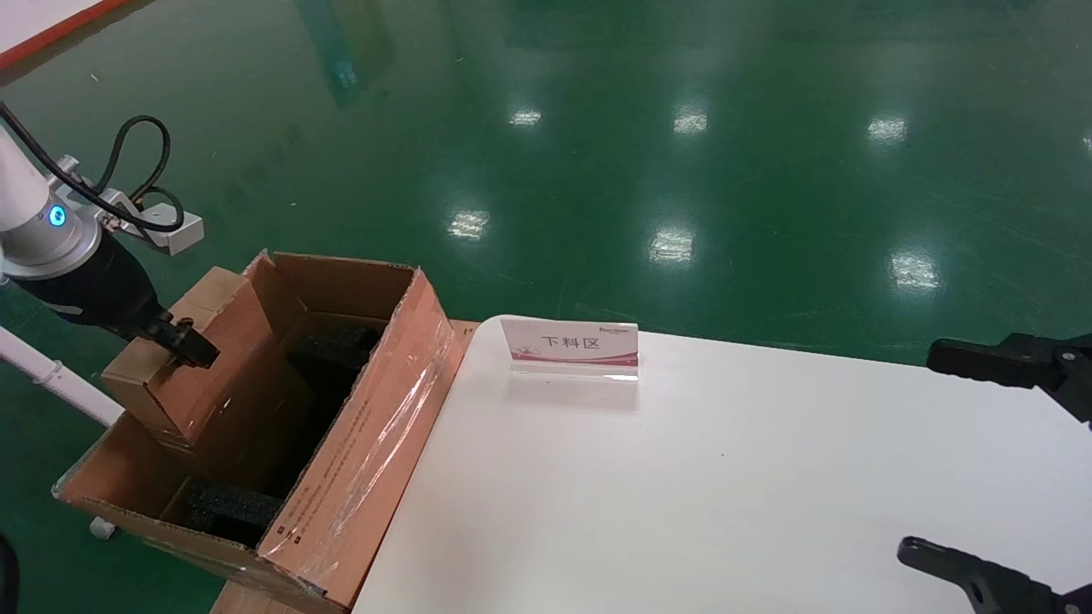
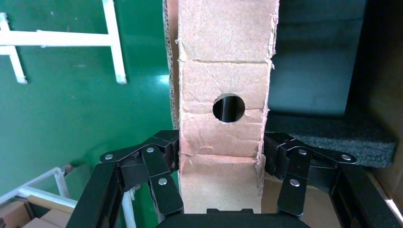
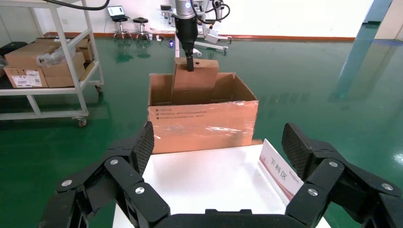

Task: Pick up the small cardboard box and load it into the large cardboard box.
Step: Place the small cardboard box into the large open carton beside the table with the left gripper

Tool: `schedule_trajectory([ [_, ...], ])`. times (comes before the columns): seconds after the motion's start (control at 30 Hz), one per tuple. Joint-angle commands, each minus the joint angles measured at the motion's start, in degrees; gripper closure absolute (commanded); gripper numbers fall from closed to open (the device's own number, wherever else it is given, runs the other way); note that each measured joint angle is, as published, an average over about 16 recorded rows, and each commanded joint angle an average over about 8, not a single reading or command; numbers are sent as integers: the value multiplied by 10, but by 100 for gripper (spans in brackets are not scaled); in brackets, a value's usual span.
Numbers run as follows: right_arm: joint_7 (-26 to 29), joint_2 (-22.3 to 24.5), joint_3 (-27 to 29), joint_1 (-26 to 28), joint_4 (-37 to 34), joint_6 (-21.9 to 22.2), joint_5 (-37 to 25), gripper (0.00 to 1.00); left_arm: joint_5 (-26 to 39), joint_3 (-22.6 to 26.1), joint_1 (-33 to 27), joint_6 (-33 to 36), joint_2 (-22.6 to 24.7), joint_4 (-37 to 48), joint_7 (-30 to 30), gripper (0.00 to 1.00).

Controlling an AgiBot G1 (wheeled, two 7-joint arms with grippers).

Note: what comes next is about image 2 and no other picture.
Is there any brown cardboard carton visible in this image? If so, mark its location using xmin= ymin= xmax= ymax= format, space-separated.
xmin=0 ymin=200 xmax=75 ymax=228

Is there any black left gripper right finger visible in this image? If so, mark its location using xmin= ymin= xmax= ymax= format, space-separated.
xmin=263 ymin=132 xmax=403 ymax=228

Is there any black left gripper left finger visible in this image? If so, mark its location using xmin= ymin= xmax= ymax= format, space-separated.
xmin=65 ymin=129 xmax=185 ymax=228

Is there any black foam insert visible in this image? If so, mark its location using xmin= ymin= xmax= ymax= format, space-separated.
xmin=265 ymin=111 xmax=398 ymax=170

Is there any large open cardboard box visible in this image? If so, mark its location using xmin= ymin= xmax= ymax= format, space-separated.
xmin=163 ymin=0 xmax=403 ymax=228

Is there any small narrow cardboard box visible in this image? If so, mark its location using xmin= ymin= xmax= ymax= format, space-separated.
xmin=175 ymin=0 xmax=280 ymax=215

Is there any white pipe frame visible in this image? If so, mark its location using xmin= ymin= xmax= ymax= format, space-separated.
xmin=0 ymin=0 xmax=128 ymax=85
xmin=0 ymin=166 xmax=138 ymax=228

